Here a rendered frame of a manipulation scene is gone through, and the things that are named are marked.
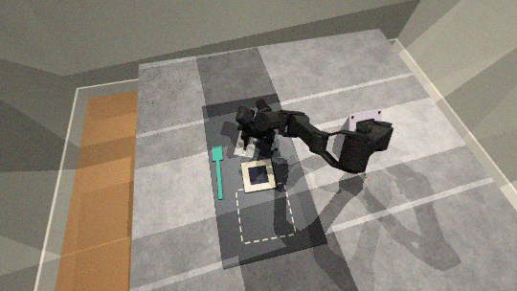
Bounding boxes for green trowel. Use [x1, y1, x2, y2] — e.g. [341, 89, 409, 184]
[212, 146, 223, 199]

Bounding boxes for beige square tile with dark centre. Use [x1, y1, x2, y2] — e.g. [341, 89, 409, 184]
[241, 159, 277, 192]

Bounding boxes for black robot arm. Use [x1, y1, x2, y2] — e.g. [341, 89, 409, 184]
[254, 99, 393, 174]

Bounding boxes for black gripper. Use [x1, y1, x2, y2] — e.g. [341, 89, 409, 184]
[236, 105, 276, 145]

